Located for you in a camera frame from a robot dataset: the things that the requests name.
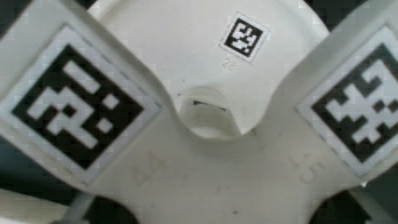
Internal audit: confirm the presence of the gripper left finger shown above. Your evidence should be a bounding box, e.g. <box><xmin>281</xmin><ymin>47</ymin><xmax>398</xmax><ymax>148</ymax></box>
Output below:
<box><xmin>55</xmin><ymin>193</ymin><xmax>144</xmax><ymax>224</ymax></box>

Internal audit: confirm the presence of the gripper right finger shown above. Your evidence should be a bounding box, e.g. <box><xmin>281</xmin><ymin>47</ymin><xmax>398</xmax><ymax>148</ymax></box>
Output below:
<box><xmin>307</xmin><ymin>188</ymin><xmax>398</xmax><ymax>224</ymax></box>

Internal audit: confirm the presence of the white cross-shaped table base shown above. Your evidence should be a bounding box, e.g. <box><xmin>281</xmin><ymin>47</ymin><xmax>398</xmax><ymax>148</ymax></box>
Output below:
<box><xmin>0</xmin><ymin>0</ymin><xmax>398</xmax><ymax>224</ymax></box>

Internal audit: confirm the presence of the white cylindrical table leg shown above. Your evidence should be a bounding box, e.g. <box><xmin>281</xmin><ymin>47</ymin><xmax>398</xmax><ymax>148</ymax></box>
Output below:
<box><xmin>178</xmin><ymin>87</ymin><xmax>241</xmax><ymax>141</ymax></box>

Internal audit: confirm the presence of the white round table top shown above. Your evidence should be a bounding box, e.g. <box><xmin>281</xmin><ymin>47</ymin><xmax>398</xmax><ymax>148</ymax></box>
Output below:
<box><xmin>89</xmin><ymin>0</ymin><xmax>329</xmax><ymax>134</ymax></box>

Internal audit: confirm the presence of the white front fence bar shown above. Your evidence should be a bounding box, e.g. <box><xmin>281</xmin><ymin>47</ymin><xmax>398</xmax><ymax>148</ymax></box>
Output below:
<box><xmin>0</xmin><ymin>189</ymin><xmax>67</xmax><ymax>224</ymax></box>

